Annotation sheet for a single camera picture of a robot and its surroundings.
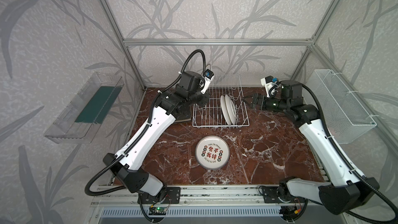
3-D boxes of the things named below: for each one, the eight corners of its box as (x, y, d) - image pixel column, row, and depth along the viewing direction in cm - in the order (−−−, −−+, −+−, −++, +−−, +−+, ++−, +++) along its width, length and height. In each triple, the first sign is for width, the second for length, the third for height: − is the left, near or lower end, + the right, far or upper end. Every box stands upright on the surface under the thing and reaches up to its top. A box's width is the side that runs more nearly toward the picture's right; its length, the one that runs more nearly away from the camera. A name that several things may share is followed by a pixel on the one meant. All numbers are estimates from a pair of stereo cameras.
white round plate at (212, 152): (195, 169, 84) (194, 168, 82) (196, 137, 96) (196, 135, 94) (230, 169, 84) (231, 168, 82) (228, 137, 96) (228, 135, 94)
